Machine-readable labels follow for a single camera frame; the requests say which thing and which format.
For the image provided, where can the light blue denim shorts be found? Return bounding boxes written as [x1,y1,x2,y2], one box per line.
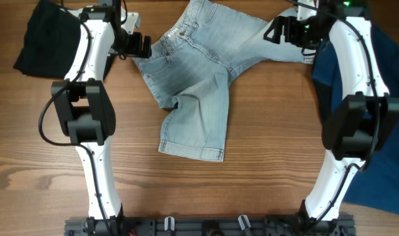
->
[135,0,314,162]

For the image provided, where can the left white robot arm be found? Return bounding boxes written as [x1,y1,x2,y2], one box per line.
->
[51,0,152,220]

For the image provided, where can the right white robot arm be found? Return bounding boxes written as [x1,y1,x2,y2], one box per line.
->
[263,1,399,224]

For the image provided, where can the folded black garment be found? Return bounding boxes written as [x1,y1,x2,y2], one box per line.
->
[13,1,86,79]

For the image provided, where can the black garment under shirt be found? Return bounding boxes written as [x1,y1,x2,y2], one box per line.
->
[312,80,332,123]

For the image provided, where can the dark blue t-shirt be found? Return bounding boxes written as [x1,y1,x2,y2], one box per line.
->
[310,19,399,219]

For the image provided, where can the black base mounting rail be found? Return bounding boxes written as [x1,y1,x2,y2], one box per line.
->
[64,215,357,236]

